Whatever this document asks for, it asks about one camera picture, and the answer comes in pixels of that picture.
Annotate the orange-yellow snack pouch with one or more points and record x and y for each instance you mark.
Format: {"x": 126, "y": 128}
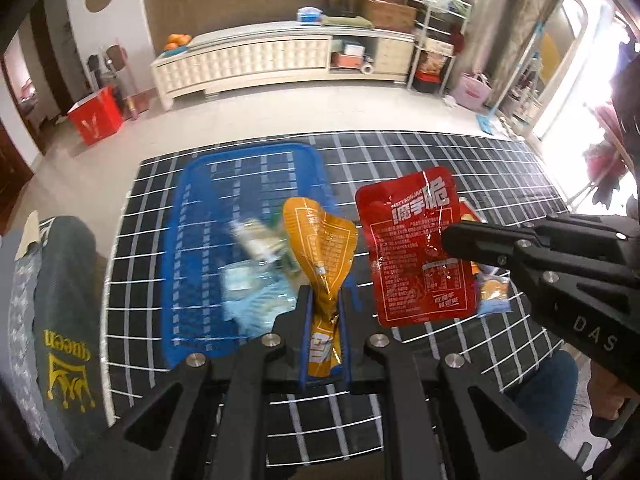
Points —
{"x": 324, "y": 247}

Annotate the wooden box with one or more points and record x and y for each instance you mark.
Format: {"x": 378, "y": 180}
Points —
{"x": 388, "y": 15}

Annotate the pink tote bag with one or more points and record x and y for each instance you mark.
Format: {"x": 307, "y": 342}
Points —
{"x": 471, "y": 91}

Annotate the yellow blue snack packet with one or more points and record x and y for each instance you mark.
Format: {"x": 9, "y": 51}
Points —
{"x": 492, "y": 289}

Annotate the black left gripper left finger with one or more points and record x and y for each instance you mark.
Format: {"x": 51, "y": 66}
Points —
{"x": 207, "y": 418}

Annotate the white TV cabinet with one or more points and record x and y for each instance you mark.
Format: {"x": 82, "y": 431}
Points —
{"x": 279, "y": 53}

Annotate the red white yellow snack pack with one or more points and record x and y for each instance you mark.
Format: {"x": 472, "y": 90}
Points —
{"x": 468, "y": 212}

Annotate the blue plastic basket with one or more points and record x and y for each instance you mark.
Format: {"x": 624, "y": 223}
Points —
{"x": 214, "y": 191}

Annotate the white metal shelf rack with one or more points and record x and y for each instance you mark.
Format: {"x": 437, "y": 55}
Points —
{"x": 439, "y": 29}

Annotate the oranges on plate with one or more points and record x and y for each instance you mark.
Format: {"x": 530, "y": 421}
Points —
{"x": 176, "y": 41}

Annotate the light blue snack packet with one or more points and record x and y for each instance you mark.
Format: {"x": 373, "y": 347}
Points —
{"x": 253, "y": 294}

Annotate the red snack pouch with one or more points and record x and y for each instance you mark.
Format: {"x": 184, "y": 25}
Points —
{"x": 414, "y": 280}

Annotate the dark queen print cushion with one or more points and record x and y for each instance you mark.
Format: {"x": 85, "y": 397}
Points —
{"x": 50, "y": 335}

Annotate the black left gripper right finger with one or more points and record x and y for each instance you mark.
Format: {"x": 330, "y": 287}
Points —
{"x": 440, "y": 418}

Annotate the red paper bag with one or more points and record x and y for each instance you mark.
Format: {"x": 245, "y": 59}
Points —
{"x": 96, "y": 117}

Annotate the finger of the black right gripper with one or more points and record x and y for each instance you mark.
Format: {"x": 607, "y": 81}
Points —
{"x": 503, "y": 247}

